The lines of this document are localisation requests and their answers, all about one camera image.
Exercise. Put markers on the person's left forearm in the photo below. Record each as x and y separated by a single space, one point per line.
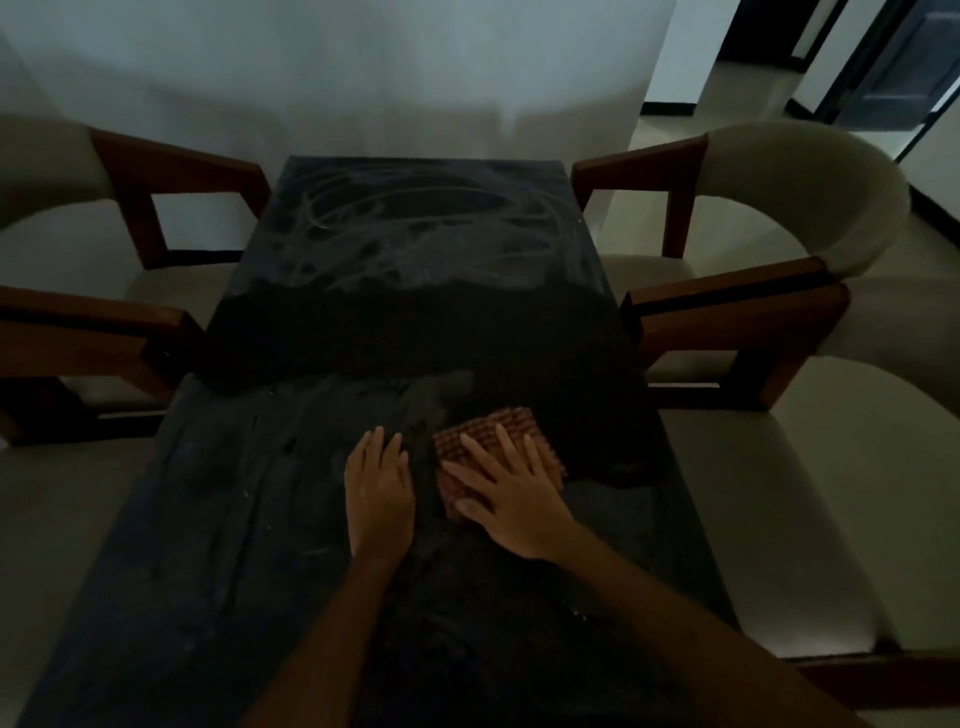
330 645

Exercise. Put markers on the beige cushioned wooden chair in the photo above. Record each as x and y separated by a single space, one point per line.
180 165
67 525
810 165
787 525

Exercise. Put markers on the person's right forearm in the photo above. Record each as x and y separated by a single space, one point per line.
690 637

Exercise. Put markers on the person's right hand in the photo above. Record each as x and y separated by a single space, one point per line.
525 510

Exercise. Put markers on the brown checkered cleaning cloth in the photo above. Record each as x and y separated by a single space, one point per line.
517 420

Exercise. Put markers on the black dining table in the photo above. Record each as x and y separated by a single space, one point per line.
412 315

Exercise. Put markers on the black closed door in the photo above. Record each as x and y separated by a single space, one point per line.
757 30

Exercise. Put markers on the person's left hand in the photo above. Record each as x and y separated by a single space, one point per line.
382 502

